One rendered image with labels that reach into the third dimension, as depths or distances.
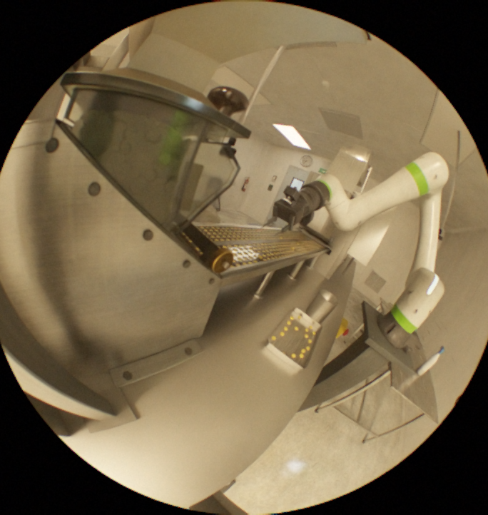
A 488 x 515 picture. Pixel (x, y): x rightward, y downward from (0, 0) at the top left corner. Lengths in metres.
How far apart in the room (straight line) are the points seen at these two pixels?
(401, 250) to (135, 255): 4.65
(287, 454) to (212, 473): 1.04
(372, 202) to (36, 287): 0.72
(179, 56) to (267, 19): 0.12
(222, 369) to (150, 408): 0.16
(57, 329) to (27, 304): 0.05
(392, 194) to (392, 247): 3.99
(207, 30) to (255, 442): 0.54
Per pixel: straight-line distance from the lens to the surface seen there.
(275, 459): 1.29
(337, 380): 0.72
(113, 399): 0.31
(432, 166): 0.66
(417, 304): 0.57
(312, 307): 0.57
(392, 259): 4.61
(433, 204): 0.79
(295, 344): 0.46
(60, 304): 0.19
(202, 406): 0.31
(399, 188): 0.62
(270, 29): 0.27
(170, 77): 0.20
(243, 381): 0.34
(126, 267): 0.16
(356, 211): 0.61
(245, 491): 1.26
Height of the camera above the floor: 1.10
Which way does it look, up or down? 25 degrees down
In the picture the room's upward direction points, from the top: 24 degrees clockwise
